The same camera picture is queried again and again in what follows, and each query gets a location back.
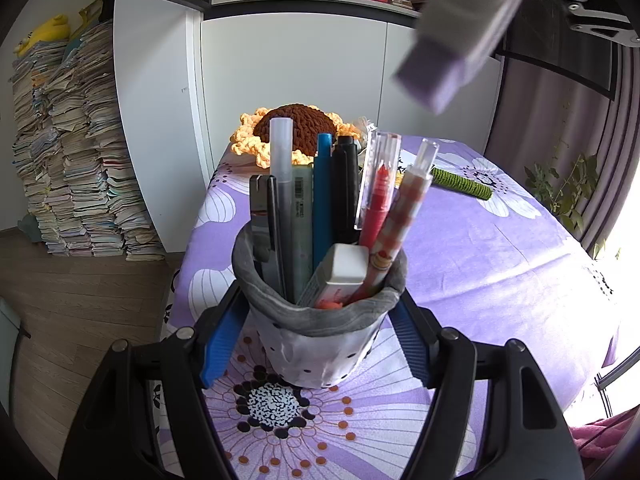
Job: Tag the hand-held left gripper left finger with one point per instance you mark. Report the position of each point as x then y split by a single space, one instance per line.
222 345

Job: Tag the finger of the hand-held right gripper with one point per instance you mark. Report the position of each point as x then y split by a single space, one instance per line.
600 20

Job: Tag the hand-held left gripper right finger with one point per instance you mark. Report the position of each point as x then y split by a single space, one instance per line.
410 347

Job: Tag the orange utility knife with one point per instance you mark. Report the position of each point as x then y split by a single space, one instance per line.
329 304

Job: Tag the grey white fabric pen holder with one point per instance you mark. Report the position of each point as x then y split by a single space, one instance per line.
315 350

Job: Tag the white eraser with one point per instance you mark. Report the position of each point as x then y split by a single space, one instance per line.
337 272

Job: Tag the black slim pen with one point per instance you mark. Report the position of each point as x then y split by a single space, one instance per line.
262 230

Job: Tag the orange checked pen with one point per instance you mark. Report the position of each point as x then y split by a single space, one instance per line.
400 225

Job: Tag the white green patterned pen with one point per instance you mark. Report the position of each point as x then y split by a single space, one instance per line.
303 230

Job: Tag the white purple correction tape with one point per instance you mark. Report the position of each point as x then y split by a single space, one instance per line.
460 35

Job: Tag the red pen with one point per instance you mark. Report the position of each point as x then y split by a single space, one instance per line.
375 200

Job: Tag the black marker pen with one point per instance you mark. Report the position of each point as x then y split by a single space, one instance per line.
346 190

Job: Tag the clear gel pen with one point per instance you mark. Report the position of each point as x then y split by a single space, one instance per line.
281 185

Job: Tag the blue pen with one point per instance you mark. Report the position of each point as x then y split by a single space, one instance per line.
322 200

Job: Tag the purple floral tablecloth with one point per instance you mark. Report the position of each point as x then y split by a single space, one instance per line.
475 270

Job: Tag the grey pink curtain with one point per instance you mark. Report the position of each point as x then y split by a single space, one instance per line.
540 130

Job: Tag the green crochet stem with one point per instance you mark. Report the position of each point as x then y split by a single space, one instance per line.
462 184

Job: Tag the sunflower printed card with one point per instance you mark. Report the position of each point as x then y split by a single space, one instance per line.
406 172

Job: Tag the green leafy plant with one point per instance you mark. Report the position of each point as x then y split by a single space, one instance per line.
570 195

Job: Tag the small stack of books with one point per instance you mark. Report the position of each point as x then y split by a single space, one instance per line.
403 1

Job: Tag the grey blue bed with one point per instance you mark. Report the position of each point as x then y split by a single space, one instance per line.
12 355

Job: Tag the pink fleece clothing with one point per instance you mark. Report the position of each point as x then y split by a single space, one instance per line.
605 435

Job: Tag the grey green floor object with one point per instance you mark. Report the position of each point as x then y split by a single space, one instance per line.
31 227

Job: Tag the clear wrap tag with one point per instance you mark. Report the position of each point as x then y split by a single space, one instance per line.
366 126

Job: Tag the tall pile of papers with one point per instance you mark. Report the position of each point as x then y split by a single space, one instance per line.
80 160

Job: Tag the crochet sunflower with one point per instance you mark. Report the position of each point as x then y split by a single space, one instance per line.
300 120

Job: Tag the yellow plush toy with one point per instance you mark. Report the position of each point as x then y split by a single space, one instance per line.
42 35

